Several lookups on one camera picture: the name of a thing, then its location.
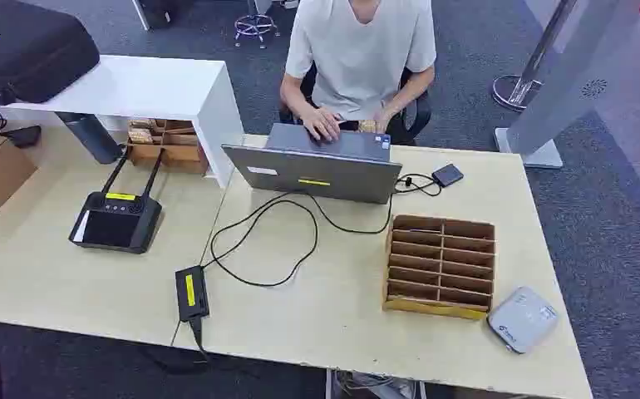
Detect person's left hand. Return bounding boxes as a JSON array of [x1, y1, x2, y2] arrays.
[[372, 104, 404, 134]]

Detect person's right hand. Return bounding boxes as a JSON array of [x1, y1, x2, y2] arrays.
[[302, 106, 343, 143]]

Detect black office chair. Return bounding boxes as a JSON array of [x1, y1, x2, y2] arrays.
[[278, 63, 433, 147]]

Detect grey laptop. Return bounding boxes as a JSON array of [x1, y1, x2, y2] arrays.
[[221, 121, 404, 206]]

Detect person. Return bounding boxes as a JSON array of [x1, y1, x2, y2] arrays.
[[279, 0, 438, 145]]

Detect small black external drive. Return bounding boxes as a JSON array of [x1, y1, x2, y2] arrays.
[[431, 163, 465, 189]]

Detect chrome stool base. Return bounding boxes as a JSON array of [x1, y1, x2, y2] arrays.
[[234, 0, 282, 50]]

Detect wooden box with cards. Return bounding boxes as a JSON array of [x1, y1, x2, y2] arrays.
[[126, 117, 211, 176]]

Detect white desk shelf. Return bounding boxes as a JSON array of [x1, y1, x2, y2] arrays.
[[0, 53, 245, 190]]

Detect white standing panel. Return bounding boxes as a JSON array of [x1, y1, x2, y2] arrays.
[[493, 0, 640, 170]]

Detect black bag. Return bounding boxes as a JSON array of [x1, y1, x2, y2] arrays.
[[138, 0, 194, 32]]

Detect empty wooden divider box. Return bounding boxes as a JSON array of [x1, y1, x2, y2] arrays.
[[382, 214, 496, 322]]

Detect black power adapter yellow label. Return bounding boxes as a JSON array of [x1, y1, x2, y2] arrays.
[[174, 265, 211, 323]]

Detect dark grey cylinder bottle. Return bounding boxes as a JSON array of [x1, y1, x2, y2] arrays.
[[55, 112, 126, 165]]

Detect black remote controller with antennas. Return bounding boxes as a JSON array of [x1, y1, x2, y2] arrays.
[[68, 145, 164, 255]]

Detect small black power brick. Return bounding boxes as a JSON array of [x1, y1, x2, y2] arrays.
[[0, 125, 43, 149]]

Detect black carrying case yellow label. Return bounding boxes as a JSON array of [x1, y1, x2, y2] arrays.
[[0, 0, 101, 106]]

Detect black external drive cable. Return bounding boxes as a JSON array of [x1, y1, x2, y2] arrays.
[[394, 173, 442, 198]]

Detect black laptop power cable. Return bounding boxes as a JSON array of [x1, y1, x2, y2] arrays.
[[199, 190, 396, 288]]

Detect chrome stanchion post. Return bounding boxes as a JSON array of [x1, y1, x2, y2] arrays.
[[490, 0, 577, 113]]

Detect black mains cable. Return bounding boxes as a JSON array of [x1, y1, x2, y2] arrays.
[[168, 316, 211, 365]]

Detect cables under desk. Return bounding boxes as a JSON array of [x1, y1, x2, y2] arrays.
[[325, 368, 428, 399]]

